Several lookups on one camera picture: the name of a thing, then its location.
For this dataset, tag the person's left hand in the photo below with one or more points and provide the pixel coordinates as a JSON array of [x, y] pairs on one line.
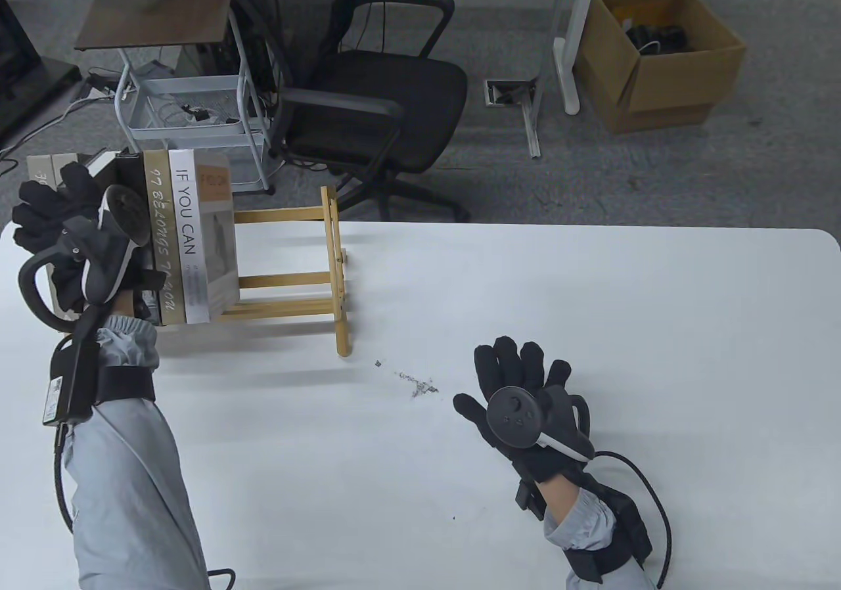
[[39, 215]]

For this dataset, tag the person's right hand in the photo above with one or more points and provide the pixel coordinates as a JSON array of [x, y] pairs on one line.
[[506, 366]]

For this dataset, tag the thick brown book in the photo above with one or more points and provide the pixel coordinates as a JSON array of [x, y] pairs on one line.
[[98, 163]]

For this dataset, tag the wooden book rack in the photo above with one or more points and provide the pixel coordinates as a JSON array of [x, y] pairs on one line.
[[282, 281]]

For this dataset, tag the person's right forearm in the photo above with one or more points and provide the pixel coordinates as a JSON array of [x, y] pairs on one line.
[[581, 524]]

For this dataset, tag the person's left forearm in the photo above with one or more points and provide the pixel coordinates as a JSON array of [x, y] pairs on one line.
[[131, 485]]

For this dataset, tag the grey book with white band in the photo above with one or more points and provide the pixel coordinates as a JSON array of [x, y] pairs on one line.
[[39, 166]]

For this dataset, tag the plain grey book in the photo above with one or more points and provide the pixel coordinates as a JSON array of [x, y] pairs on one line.
[[57, 168]]

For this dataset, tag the black book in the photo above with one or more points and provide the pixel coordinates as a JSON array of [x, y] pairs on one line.
[[131, 169]]

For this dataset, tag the tan book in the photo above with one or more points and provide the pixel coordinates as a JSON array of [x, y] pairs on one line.
[[167, 242]]

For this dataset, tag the black right hand controller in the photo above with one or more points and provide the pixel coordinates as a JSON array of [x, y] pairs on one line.
[[516, 419]]

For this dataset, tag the black hand controller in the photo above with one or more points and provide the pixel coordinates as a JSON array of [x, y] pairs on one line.
[[105, 268], [516, 419]]

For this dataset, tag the black left hand controller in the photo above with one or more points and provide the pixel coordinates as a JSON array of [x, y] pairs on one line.
[[105, 268]]

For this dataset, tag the black cabinet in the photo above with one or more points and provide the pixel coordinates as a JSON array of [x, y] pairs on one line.
[[20, 77]]

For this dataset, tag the floor power strip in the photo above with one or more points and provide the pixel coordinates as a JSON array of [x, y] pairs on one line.
[[112, 92]]

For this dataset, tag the black left wrist module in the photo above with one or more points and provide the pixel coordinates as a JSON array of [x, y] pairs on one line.
[[72, 380]]

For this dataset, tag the black wrist module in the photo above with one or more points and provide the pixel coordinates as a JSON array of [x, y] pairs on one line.
[[72, 380], [624, 524]]

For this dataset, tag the black right wrist module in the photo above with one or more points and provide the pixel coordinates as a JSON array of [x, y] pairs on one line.
[[624, 524]]

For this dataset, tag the brown top side table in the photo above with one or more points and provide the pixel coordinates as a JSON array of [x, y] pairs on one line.
[[151, 18]]

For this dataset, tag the grey desk leg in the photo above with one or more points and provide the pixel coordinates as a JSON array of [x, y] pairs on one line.
[[532, 123]]

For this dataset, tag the metal floor socket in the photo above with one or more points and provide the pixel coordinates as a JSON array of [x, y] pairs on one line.
[[506, 92]]

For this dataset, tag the black office chair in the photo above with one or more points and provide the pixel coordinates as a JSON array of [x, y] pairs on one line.
[[374, 104]]

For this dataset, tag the white desk leg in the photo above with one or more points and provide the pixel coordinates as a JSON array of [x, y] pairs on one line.
[[568, 58]]

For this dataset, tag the cardboard box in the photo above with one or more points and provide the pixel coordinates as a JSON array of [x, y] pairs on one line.
[[683, 77]]

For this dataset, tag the black devices in box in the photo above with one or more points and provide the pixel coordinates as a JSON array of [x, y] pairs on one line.
[[663, 38]]

